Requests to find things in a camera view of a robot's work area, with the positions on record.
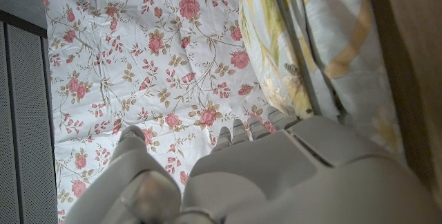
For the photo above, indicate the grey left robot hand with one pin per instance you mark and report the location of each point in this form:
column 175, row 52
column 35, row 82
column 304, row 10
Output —
column 276, row 175

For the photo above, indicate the folded pale floral cloth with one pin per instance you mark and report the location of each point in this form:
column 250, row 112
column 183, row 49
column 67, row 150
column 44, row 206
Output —
column 328, row 37

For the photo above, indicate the dark grey partition panel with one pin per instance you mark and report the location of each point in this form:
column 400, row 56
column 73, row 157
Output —
column 24, row 130

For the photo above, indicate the rose print backdrop curtain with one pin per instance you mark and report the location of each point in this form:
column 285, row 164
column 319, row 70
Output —
column 138, row 61

